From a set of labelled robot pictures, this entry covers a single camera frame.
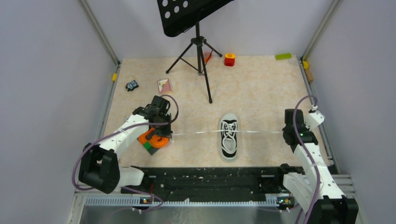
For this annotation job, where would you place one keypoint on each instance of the pink white card box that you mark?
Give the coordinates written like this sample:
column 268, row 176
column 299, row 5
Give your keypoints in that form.
column 164, row 86

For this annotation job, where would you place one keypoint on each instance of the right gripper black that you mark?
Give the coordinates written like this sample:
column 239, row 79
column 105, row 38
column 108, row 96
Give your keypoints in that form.
column 284, row 129

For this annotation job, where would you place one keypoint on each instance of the orange plastic cup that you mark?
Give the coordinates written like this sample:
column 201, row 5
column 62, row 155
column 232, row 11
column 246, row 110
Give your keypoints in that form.
column 207, row 57

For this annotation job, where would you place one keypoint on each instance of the white slotted cable duct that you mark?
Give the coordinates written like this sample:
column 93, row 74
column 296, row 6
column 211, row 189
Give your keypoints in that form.
column 143, row 201

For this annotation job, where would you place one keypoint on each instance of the yellow corner clip right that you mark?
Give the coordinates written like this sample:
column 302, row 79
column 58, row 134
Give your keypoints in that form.
column 305, row 65

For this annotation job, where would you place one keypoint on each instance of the lime green block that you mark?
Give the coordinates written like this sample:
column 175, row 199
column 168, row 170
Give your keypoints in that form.
column 283, row 56

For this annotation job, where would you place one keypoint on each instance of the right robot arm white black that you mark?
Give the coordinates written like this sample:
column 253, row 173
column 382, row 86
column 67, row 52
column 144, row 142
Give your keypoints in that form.
column 316, row 191

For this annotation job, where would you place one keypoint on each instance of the red yellow button block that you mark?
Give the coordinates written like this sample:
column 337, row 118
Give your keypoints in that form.
column 229, row 59

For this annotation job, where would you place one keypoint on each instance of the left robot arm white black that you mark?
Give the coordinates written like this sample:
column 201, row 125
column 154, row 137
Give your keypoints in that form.
column 98, row 165

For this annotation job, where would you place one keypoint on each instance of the black music stand tripod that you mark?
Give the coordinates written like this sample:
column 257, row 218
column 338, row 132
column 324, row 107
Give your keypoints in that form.
column 179, row 16

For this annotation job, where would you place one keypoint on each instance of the orange ring toy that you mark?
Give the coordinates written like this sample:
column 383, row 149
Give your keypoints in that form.
column 146, row 136

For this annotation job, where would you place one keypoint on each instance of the small black blue toy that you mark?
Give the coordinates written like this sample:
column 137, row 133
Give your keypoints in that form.
column 132, row 85

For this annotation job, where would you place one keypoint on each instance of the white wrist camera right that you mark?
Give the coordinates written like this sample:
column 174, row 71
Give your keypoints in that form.
column 313, row 118

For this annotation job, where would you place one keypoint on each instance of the grey base plate green block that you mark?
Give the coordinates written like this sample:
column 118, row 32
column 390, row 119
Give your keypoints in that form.
column 155, row 143

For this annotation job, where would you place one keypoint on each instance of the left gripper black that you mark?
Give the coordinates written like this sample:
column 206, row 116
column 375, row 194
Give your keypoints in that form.
column 166, row 132

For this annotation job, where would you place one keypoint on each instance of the yellow clip left rail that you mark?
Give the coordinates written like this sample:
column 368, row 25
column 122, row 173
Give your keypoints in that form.
column 114, row 77

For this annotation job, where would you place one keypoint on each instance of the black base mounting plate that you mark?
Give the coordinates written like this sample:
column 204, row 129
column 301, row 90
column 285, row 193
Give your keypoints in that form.
column 232, row 184

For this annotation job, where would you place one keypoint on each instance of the black white sneaker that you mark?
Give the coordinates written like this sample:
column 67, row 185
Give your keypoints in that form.
column 212, row 143

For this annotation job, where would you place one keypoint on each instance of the wooden block right rail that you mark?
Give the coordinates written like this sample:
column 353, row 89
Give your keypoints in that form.
column 309, row 75

